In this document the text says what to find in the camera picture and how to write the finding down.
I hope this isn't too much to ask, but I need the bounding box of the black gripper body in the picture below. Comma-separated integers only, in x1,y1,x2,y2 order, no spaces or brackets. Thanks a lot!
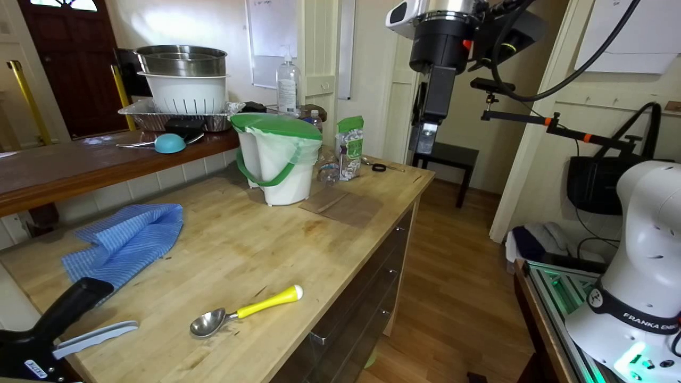
411,14,475,72

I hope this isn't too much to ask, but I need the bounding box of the stainless steel drawer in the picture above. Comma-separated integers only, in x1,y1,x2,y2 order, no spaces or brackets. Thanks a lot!
305,250,408,383
272,210,413,383
333,288,401,383

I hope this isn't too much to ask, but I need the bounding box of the green food bag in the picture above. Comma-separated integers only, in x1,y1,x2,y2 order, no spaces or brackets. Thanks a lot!
333,113,368,182

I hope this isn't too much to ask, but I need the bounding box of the small plastic water bottle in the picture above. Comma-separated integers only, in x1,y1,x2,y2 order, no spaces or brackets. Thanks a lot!
317,133,343,185

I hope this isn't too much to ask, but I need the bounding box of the beige cloth mat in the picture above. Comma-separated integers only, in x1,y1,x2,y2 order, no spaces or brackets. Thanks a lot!
329,188,385,229

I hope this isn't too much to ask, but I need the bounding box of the large clear bottle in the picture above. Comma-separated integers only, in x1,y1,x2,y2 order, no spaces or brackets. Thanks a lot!
275,54,302,117

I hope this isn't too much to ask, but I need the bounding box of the brown paper napkin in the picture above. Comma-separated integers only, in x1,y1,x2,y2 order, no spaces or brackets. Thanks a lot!
301,182,351,217

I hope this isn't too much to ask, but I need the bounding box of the white bin with green lid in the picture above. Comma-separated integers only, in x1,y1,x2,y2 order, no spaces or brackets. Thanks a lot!
227,111,325,209

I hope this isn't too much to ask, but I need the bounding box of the black hanging bag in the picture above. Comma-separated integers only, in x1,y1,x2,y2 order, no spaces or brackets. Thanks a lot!
565,100,666,218

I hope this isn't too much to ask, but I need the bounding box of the green lit robot stand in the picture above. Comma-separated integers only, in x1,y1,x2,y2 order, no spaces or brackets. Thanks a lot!
512,256,620,383

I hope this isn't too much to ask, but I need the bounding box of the white colander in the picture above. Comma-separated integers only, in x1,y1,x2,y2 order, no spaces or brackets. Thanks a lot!
140,70,230,117

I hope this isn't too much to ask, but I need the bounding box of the wooden kitchen island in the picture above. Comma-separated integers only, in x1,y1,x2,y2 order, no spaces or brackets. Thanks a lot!
0,154,437,383

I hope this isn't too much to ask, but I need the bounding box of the steel mixing bowl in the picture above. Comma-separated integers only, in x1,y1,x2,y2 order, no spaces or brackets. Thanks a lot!
135,43,230,79

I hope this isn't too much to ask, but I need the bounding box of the blue round kitchen utensil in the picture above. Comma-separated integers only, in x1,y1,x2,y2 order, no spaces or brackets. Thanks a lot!
151,130,190,156

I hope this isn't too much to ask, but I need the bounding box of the white dish rack tray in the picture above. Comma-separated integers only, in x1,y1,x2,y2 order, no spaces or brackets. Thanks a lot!
115,96,241,136

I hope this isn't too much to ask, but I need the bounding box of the yellow bar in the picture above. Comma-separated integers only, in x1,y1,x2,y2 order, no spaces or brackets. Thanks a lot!
107,61,139,133
6,59,53,146

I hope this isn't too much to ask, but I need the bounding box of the blue checked cloth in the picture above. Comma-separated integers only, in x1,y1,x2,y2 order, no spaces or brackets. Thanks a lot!
59,202,187,288

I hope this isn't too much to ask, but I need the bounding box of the dark wooden door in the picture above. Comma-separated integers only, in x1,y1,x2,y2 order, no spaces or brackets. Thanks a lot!
18,0,131,140

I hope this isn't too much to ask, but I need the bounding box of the brown wooden counter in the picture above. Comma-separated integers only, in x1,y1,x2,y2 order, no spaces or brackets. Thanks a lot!
0,127,243,218

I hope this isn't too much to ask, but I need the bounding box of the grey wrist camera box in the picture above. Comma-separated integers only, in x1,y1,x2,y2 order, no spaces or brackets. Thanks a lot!
385,0,430,39

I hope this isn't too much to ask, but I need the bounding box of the white wall sheet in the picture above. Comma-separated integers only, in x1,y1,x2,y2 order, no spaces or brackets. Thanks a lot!
243,0,302,90

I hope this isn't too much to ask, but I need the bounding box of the white wall board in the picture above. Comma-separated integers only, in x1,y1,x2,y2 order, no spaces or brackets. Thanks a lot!
572,0,681,77

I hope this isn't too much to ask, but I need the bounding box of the yellow handled ice cream scoop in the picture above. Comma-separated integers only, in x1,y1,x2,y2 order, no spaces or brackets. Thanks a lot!
187,282,306,339

